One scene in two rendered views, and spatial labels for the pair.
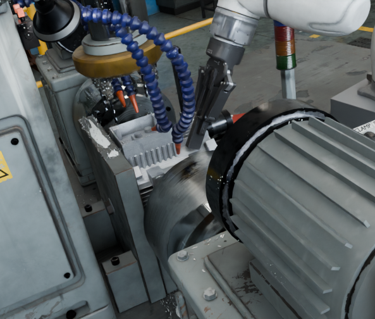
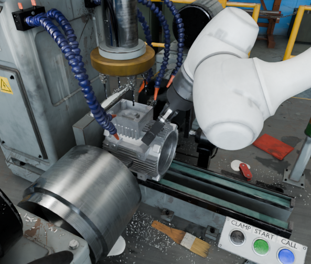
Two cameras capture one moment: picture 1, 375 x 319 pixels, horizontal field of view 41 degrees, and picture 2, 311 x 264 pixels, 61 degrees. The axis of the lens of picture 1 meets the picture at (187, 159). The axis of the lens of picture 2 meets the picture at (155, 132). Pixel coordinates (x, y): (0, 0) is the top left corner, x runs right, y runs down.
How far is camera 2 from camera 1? 0.71 m
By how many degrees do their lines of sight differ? 37
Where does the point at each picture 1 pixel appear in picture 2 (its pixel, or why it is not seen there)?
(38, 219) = (25, 121)
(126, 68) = (101, 69)
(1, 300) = (14, 144)
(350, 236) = not seen: outside the picture
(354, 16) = (218, 137)
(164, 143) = (130, 128)
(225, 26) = (177, 78)
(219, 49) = (169, 91)
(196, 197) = (51, 172)
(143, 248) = not seen: hidden behind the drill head
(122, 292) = not seen: hidden behind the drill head
